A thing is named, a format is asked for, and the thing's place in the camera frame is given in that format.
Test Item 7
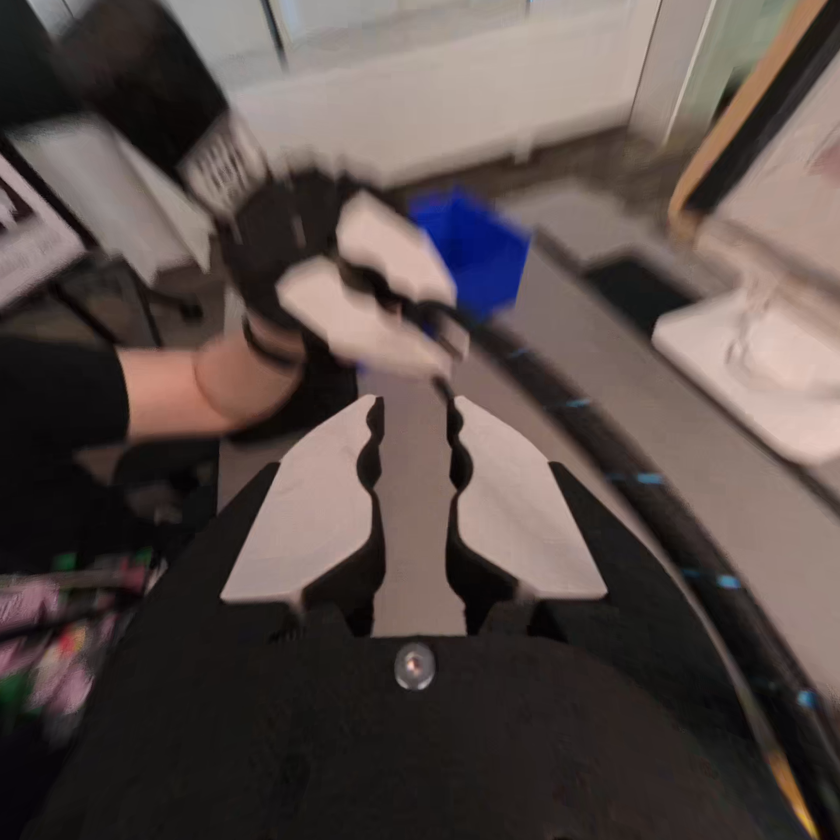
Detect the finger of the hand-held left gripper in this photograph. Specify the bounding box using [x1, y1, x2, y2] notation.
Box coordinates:
[274, 255, 472, 380]
[333, 190, 459, 307]

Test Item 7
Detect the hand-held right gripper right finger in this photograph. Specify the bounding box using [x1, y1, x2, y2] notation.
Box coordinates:
[446, 394, 609, 636]

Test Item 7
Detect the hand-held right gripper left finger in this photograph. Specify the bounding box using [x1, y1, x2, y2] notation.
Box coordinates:
[220, 394, 387, 636]

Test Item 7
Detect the blue plastic bin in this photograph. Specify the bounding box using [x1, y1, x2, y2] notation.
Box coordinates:
[407, 185, 534, 324]

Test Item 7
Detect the thick black braided hdmi cable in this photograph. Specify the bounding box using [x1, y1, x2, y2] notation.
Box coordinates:
[402, 298, 840, 840]

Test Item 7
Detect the person's left forearm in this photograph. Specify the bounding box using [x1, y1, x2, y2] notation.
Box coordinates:
[121, 327, 309, 439]

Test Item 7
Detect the black wristband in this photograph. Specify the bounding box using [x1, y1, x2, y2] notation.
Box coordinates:
[240, 314, 308, 370]

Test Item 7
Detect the printed instruction sheet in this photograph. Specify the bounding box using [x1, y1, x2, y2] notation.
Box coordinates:
[712, 59, 840, 277]

